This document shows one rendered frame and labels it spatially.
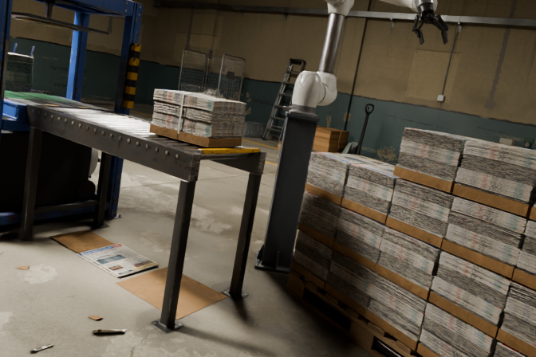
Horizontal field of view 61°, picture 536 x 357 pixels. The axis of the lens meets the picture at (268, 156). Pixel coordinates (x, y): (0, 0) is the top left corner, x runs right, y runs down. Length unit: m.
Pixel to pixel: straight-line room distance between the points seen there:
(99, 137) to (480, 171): 1.74
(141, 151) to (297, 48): 8.39
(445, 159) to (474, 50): 7.09
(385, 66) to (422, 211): 7.48
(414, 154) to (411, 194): 0.17
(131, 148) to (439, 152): 1.37
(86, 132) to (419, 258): 1.71
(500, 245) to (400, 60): 7.63
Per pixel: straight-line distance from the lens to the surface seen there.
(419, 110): 9.09
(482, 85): 8.90
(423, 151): 2.04
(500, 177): 1.87
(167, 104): 2.28
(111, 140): 2.33
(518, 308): 1.89
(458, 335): 2.03
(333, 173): 2.37
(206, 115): 2.13
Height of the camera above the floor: 1.12
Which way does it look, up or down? 8 degrees down
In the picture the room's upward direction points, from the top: 10 degrees clockwise
